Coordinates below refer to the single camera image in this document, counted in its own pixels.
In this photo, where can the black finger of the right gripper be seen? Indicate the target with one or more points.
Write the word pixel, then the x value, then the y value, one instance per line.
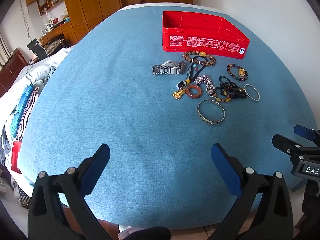
pixel 287 145
pixel 309 134

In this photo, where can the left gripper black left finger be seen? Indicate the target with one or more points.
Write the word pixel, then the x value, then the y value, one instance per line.
pixel 46 219

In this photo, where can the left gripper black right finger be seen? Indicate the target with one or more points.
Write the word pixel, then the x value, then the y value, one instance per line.
pixel 273 219

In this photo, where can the thin silver bangle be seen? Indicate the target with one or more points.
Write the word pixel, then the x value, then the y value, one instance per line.
pixel 251 92

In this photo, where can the gold charm pendant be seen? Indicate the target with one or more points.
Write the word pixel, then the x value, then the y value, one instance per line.
pixel 242 72

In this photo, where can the wide silver bangle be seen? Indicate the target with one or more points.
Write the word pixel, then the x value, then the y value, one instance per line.
pixel 211 112

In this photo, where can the silver metal wristwatch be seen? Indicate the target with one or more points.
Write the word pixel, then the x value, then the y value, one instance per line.
pixel 169 68

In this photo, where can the right black gloved hand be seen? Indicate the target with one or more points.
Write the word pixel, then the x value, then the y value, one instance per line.
pixel 310 208

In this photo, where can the red paper box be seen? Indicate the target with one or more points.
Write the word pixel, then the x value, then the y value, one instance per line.
pixel 14 156

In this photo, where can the pile of bedding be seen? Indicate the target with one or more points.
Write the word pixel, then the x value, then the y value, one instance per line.
pixel 25 90

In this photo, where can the blue felt mat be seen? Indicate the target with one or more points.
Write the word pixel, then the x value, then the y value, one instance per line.
pixel 160 171

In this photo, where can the dark wooden headboard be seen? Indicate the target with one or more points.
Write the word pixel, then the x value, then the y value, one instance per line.
pixel 11 70

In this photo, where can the red tin box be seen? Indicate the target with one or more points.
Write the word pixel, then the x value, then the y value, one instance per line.
pixel 194 31

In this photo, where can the black office chair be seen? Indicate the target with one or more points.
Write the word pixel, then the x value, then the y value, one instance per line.
pixel 37 49

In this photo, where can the wooden desk with shelves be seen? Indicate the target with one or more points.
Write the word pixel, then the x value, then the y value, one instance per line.
pixel 57 23

